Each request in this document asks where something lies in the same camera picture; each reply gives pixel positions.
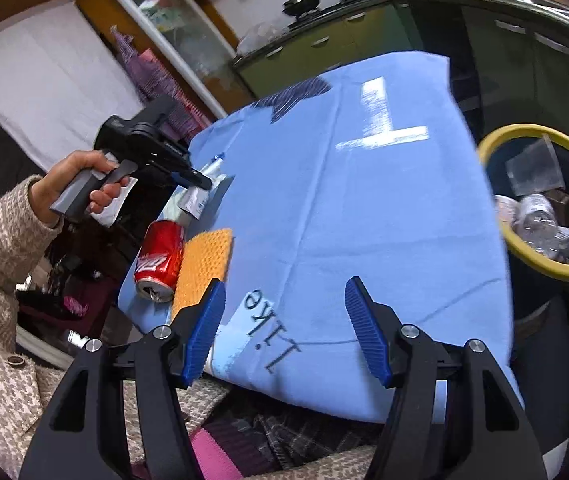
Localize red soda can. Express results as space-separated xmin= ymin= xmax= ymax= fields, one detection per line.
xmin=133 ymin=219 xmax=186 ymax=303

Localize pink and purple sweater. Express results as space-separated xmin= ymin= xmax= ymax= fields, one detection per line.
xmin=184 ymin=415 xmax=265 ymax=480

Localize blue printed tablecloth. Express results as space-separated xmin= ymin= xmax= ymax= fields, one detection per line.
xmin=114 ymin=50 xmax=525 ymax=426

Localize white sliding door frame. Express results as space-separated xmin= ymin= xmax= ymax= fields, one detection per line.
xmin=84 ymin=0 xmax=260 ymax=121

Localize crumpled plastic bag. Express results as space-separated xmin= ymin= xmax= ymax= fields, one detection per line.
xmin=237 ymin=20 xmax=290 ymax=53

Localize white printed snack wrapper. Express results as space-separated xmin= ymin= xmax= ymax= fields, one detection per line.
xmin=167 ymin=180 xmax=230 ymax=223

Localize white table cover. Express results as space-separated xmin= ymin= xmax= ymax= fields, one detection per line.
xmin=0 ymin=0 xmax=145 ymax=173

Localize clear plastic bottle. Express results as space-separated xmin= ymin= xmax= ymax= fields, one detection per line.
xmin=511 ymin=192 xmax=569 ymax=256

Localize gas stove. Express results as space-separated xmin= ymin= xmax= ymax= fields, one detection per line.
xmin=287 ymin=0 xmax=380 ymax=31

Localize dark base cabinet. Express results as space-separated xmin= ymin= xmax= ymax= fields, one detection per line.
xmin=404 ymin=0 xmax=569 ymax=131

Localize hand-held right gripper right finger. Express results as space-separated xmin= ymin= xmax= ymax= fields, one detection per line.
xmin=344 ymin=276 xmax=549 ymax=480

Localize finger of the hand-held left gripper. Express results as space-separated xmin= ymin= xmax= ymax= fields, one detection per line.
xmin=167 ymin=169 xmax=214 ymax=192

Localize clear plastic bag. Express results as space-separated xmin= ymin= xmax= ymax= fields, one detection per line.
xmin=507 ymin=135 xmax=565 ymax=196

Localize yellow-rimmed trash bin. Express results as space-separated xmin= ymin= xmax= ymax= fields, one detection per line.
xmin=477 ymin=124 xmax=569 ymax=456

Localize person's left hand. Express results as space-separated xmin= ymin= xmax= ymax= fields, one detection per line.
xmin=29 ymin=151 xmax=132 ymax=228

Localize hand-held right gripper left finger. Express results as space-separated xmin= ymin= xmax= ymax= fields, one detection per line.
xmin=19 ymin=280 xmax=228 ymax=480

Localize plaid trousers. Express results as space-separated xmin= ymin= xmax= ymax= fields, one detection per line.
xmin=224 ymin=392 xmax=390 ymax=471

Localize black wok with lid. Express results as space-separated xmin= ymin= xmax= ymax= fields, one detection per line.
xmin=282 ymin=0 xmax=322 ymax=18

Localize orange sponge cloth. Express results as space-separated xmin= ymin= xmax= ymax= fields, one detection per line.
xmin=170 ymin=228 xmax=235 ymax=318

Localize purple checked apron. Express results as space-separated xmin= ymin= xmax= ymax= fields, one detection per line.
xmin=109 ymin=25 xmax=212 ymax=133

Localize green base cabinet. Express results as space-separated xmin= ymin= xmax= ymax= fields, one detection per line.
xmin=232 ymin=2 xmax=410 ymax=101

